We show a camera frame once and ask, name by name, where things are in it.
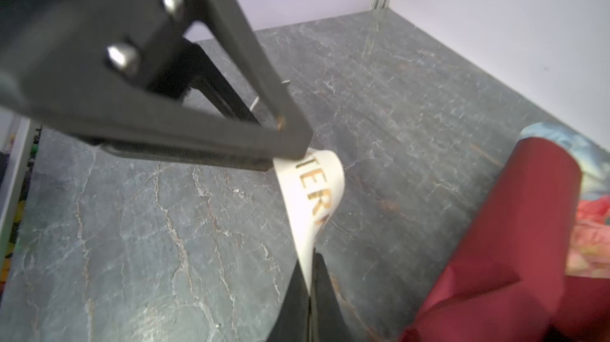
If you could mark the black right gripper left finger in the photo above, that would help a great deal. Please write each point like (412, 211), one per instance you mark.
(292, 323)

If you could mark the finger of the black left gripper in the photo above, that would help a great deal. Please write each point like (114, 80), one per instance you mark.
(82, 67)
(189, 67)

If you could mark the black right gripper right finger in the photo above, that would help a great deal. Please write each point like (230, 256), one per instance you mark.
(326, 320)

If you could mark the cream printed ribbon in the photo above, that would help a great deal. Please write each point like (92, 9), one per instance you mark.
(312, 189)

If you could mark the dark red wrapping paper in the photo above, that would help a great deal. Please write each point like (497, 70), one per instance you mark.
(506, 280)

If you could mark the white fake flower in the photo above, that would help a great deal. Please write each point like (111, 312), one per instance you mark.
(592, 160)

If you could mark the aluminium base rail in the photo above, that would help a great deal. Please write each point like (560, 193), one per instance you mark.
(20, 138)

